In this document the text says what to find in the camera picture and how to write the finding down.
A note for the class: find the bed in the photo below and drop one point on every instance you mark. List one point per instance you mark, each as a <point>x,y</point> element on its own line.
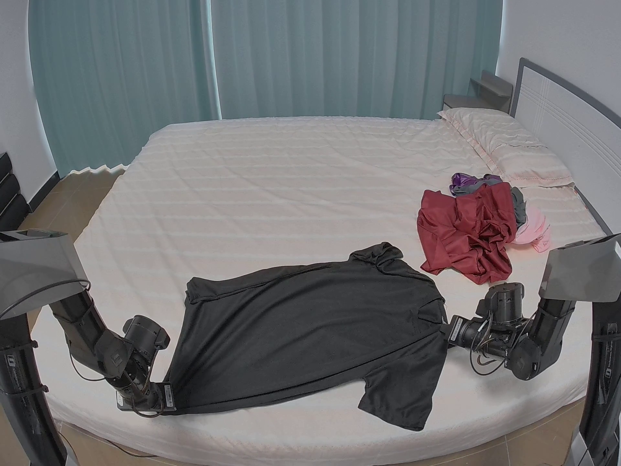
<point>291,197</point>

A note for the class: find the cream pillow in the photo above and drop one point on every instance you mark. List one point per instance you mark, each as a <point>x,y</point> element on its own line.
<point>504,143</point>

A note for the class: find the black T-shirt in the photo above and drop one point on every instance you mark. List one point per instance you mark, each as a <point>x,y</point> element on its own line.
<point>301,333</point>

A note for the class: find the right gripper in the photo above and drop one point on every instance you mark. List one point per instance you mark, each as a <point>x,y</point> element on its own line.
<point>468,333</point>

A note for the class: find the grey bedside table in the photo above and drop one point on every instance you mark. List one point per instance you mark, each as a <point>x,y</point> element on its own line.
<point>461,101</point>

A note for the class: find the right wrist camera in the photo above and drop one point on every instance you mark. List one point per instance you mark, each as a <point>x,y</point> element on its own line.
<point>483,305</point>

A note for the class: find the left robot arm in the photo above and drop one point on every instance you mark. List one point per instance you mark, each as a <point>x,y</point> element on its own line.
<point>29,270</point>

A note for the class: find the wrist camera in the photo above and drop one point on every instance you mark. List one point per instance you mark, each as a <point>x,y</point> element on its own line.
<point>483,305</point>
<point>162,338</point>

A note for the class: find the black chest of drawers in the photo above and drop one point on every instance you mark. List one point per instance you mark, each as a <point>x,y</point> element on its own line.
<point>12,197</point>

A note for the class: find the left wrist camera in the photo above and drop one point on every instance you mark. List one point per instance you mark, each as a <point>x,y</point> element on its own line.
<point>162,338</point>

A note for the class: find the dark red garment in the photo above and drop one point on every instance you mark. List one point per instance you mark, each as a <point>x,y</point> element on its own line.
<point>461,240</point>

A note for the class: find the blue-green curtain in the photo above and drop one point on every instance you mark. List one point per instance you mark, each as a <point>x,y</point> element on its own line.
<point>126,66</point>
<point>354,41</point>

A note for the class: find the purple garment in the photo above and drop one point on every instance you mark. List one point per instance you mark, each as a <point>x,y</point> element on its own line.
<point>461,181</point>

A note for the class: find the pink garment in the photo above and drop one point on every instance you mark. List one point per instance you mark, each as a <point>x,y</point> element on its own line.
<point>533,231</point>

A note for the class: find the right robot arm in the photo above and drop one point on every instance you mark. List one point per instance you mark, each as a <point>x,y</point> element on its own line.
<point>577,270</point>

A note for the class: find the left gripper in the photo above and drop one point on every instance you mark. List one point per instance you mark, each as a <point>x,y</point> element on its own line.
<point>145,401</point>

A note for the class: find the grey garment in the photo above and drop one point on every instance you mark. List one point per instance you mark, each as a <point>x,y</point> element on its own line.
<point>519,209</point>

